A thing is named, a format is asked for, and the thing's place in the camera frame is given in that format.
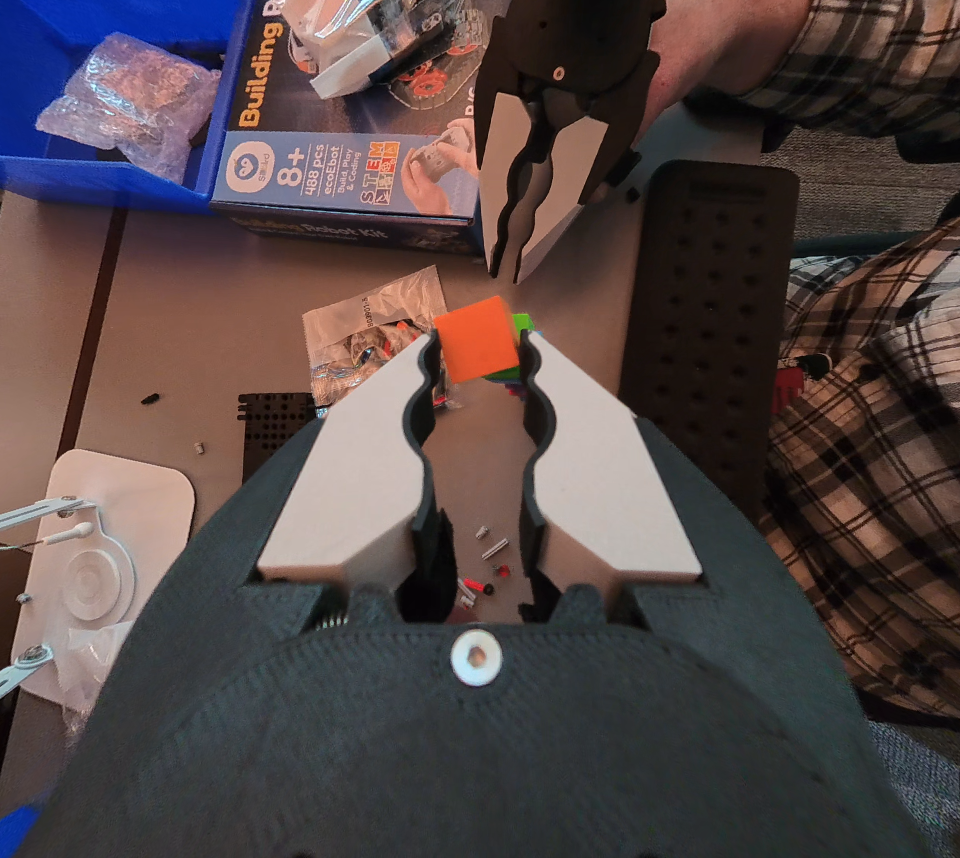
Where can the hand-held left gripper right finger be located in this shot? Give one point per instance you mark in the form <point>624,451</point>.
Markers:
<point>615,490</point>

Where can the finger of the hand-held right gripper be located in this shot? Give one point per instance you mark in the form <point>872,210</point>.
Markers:
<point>499,153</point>
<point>581,153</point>

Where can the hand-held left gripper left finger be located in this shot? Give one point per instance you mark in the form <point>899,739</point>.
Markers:
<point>345,490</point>

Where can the green foam cube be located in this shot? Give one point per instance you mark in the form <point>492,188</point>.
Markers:
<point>527,324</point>

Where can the orange foam cube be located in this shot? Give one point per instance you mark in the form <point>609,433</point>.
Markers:
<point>476,340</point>

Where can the white plastic pouch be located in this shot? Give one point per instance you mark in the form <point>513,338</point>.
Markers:
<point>90,663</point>

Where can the person's right forearm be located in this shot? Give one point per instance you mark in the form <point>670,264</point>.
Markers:
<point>885,10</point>

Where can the person's right hand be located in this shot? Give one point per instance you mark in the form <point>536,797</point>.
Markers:
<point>712,25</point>

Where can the black perforated control box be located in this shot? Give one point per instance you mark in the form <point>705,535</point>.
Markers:
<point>277,423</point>

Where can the grey axle rod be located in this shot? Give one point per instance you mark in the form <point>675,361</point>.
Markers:
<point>495,547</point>

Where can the blue printed kit box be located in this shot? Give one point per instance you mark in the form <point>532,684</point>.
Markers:
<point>360,145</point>

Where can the small clear bag of parts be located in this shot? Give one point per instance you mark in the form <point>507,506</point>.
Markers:
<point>360,340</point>

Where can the grey ribbed pin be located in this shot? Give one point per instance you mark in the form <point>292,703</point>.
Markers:
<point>466,593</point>

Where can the dark perforated panel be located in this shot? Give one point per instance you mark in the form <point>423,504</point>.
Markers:
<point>705,310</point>

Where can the white metal stand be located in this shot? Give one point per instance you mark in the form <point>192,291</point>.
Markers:
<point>135,498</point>

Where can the dark plaid cloth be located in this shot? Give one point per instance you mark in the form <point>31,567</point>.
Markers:
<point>862,460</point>

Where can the crumpled clear plastic bag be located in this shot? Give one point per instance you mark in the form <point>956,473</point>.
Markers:
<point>127,100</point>

